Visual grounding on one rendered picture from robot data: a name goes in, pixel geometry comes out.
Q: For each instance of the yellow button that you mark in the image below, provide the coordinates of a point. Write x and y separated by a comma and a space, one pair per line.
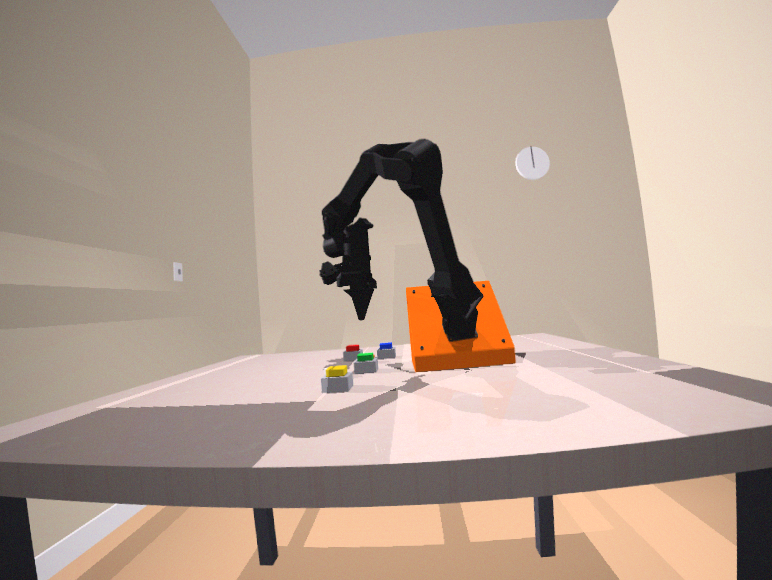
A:
337, 379

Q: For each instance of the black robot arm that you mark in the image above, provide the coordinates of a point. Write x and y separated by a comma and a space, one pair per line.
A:
417, 168

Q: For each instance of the blue button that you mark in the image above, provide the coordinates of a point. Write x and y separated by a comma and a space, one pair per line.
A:
386, 351

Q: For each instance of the green button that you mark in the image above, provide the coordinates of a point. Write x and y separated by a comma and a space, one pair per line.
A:
365, 363

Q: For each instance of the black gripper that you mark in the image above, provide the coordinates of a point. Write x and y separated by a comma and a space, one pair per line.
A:
359, 278

